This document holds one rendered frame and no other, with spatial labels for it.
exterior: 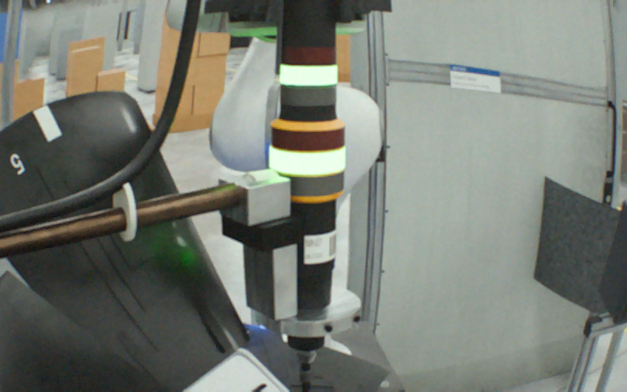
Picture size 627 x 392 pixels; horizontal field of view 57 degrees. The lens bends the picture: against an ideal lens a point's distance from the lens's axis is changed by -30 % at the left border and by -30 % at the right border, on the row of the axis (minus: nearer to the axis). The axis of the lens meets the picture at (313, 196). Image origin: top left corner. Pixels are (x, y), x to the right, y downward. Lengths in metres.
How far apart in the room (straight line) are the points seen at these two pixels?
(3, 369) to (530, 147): 2.42
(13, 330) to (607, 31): 2.64
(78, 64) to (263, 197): 7.45
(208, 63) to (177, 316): 8.20
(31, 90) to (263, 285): 9.16
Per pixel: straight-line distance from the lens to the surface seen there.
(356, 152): 1.03
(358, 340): 1.29
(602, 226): 2.33
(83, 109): 0.53
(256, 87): 1.04
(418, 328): 2.59
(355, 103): 1.04
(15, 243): 0.37
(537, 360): 2.93
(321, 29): 0.46
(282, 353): 0.73
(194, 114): 8.68
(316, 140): 0.46
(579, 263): 2.43
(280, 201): 0.45
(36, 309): 0.20
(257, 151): 1.04
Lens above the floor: 1.50
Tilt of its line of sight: 15 degrees down
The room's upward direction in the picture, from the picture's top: 1 degrees clockwise
